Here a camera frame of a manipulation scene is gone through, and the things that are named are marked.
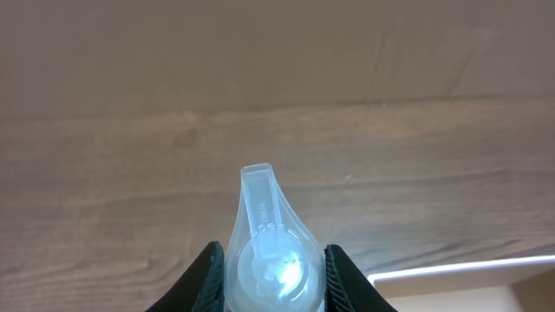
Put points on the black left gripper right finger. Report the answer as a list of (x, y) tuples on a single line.
[(347, 289)]

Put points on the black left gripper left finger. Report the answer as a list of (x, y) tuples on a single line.
[(200, 288)]

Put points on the purple foam soap pump bottle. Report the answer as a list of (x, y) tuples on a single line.
[(273, 262)]

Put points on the pink cardboard box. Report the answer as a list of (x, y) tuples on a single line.
[(514, 285)]

